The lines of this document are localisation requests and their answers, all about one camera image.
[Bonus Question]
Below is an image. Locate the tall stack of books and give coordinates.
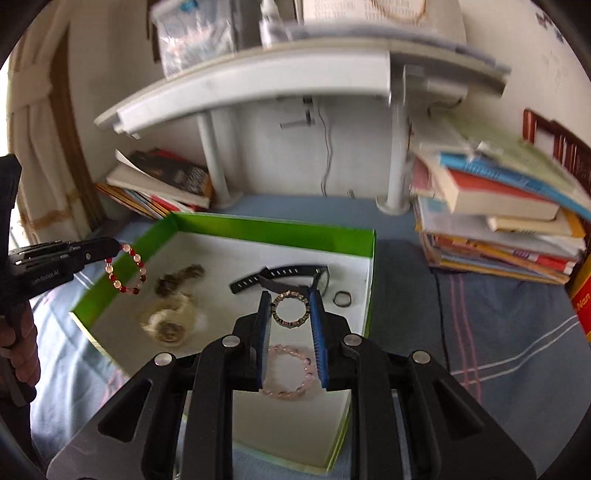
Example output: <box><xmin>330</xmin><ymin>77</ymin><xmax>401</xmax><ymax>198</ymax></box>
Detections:
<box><xmin>409</xmin><ymin>115</ymin><xmax>591</xmax><ymax>284</ymax></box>

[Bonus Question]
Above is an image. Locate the gold link bracelet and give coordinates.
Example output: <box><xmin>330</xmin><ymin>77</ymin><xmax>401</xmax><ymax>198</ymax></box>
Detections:
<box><xmin>270</xmin><ymin>291</ymin><xmax>311</xmax><ymax>329</ymax></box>

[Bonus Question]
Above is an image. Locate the red and white bead bracelet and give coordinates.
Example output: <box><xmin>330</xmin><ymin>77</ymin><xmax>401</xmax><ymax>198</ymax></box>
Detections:
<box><xmin>105</xmin><ymin>244</ymin><xmax>149</xmax><ymax>296</ymax></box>

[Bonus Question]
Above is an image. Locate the open printed book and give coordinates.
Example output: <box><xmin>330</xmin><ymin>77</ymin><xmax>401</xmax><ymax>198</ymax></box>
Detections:
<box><xmin>302</xmin><ymin>0</ymin><xmax>467</xmax><ymax>42</ymax></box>

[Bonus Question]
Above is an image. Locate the pink bead bracelet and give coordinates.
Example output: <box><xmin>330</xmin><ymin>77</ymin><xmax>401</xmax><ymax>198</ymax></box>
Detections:
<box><xmin>261</xmin><ymin>344</ymin><xmax>319</xmax><ymax>400</ymax></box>

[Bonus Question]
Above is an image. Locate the white hanging cable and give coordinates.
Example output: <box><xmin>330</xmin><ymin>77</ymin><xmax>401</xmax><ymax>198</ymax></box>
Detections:
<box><xmin>318</xmin><ymin>99</ymin><xmax>334</xmax><ymax>197</ymax></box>

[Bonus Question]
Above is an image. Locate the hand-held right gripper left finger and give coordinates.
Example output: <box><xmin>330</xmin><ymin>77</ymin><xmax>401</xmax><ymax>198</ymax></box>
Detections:
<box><xmin>46</xmin><ymin>292</ymin><xmax>271</xmax><ymax>480</ymax></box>

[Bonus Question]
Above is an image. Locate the clear plastic packet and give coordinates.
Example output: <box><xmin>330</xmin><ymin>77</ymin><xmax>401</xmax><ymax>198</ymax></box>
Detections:
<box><xmin>150</xmin><ymin>0</ymin><xmax>238</xmax><ymax>77</ymax></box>

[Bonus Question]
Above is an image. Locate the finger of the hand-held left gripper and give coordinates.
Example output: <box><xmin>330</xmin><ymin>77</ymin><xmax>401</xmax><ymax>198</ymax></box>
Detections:
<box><xmin>69</xmin><ymin>237</ymin><xmax>122</xmax><ymax>254</ymax></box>
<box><xmin>74</xmin><ymin>250</ymin><xmax>118</xmax><ymax>271</ymax></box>

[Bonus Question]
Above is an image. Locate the brown wooden bead bracelet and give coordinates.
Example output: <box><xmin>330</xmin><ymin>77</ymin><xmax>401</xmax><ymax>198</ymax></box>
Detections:
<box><xmin>154</xmin><ymin>263</ymin><xmax>206</xmax><ymax>296</ymax></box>

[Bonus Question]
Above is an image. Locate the thin hoop bracelet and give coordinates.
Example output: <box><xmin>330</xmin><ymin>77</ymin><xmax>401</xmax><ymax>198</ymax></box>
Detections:
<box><xmin>372</xmin><ymin>0</ymin><xmax>428</xmax><ymax>23</ymax></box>

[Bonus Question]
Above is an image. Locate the white bottle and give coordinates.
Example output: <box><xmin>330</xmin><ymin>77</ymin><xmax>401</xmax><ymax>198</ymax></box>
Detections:
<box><xmin>259</xmin><ymin>0</ymin><xmax>284</xmax><ymax>47</ymax></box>

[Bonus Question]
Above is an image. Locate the person's left hand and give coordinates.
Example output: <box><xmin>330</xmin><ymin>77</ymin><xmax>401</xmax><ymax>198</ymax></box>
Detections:
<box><xmin>0</xmin><ymin>305</ymin><xmax>40</xmax><ymax>387</ymax></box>

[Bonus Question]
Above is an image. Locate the white desk shelf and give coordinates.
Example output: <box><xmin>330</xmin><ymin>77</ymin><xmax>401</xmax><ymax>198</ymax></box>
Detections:
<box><xmin>95</xmin><ymin>25</ymin><xmax>513</xmax><ymax>217</ymax></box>

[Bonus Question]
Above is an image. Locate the red and yellow box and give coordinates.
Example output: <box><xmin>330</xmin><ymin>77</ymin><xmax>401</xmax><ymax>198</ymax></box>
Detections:
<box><xmin>570</xmin><ymin>258</ymin><xmax>591</xmax><ymax>342</ymax></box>

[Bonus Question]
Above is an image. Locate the cream curtain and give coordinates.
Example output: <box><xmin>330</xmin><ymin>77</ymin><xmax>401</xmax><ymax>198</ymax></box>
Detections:
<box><xmin>9</xmin><ymin>9</ymin><xmax>102</xmax><ymax>245</ymax></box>

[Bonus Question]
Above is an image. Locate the black wristwatch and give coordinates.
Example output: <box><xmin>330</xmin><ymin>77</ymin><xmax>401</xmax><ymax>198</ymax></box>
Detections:
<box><xmin>229</xmin><ymin>264</ymin><xmax>331</xmax><ymax>298</ymax></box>

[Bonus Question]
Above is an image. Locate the cream wristwatch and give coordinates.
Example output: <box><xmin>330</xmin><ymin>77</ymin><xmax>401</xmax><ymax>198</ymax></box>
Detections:
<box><xmin>139</xmin><ymin>293</ymin><xmax>199</xmax><ymax>344</ymax></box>

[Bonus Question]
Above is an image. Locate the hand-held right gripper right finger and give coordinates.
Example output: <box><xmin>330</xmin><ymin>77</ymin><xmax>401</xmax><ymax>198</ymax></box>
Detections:
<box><xmin>310</xmin><ymin>288</ymin><xmax>536</xmax><ymax>480</ymax></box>

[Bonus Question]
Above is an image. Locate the dark wooden headboard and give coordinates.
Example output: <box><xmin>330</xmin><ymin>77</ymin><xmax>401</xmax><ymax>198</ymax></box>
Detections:
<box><xmin>522</xmin><ymin>108</ymin><xmax>591</xmax><ymax>185</ymax></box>

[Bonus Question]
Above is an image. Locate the small stack of books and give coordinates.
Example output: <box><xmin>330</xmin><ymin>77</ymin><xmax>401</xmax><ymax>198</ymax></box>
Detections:
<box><xmin>95</xmin><ymin>148</ymin><xmax>215</xmax><ymax>220</ymax></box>

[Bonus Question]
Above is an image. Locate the green cardboard box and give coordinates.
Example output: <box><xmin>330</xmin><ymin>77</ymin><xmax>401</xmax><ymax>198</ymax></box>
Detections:
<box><xmin>69</xmin><ymin>212</ymin><xmax>376</xmax><ymax>475</ymax></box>

